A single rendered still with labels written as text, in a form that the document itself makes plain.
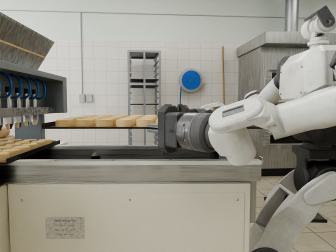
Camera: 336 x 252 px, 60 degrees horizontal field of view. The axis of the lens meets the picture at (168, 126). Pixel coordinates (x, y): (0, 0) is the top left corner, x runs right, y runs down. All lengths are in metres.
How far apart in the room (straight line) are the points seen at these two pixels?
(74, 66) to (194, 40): 2.06
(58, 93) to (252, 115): 0.98
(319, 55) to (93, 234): 0.83
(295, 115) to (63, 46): 4.86
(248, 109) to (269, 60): 3.85
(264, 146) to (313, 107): 3.81
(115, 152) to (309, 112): 0.76
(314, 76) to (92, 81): 4.41
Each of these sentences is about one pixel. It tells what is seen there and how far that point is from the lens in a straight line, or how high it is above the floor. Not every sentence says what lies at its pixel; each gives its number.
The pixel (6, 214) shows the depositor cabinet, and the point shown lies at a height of 0.75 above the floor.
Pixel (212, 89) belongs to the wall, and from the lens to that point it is 5.16.
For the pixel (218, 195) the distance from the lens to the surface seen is 0.86.
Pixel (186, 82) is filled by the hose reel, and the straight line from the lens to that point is 4.93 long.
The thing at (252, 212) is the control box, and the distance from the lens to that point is 0.95.
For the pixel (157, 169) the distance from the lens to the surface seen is 0.84.
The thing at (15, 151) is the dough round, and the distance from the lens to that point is 0.99.
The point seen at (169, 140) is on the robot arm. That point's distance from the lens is 0.71.
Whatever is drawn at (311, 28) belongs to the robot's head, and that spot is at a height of 1.31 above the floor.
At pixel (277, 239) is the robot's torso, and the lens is 1.09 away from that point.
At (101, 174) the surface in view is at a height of 0.86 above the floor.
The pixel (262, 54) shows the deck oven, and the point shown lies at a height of 1.75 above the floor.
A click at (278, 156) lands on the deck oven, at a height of 0.29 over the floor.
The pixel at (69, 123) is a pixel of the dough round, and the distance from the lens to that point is 0.85.
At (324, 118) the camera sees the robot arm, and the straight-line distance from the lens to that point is 0.58.
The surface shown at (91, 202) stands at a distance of 0.88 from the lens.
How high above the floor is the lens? 1.06
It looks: 4 degrees down
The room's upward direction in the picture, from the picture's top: straight up
